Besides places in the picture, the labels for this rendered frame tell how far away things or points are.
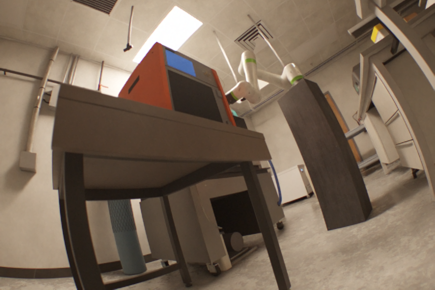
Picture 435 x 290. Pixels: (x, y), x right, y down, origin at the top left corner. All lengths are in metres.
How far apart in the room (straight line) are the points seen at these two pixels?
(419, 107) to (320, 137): 0.74
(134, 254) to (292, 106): 1.87
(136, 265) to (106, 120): 1.64
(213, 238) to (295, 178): 3.29
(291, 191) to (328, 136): 3.12
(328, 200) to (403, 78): 0.95
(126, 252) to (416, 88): 2.40
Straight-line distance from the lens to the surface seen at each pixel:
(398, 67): 1.26
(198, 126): 0.49
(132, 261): 1.87
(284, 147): 5.11
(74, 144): 0.32
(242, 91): 1.25
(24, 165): 2.09
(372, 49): 1.14
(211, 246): 1.25
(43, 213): 2.12
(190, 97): 0.69
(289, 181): 4.38
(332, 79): 5.18
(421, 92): 1.25
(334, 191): 1.43
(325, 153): 1.41
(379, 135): 2.23
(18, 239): 2.16
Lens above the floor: 0.47
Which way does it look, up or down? 24 degrees up
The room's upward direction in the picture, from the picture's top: 17 degrees counter-clockwise
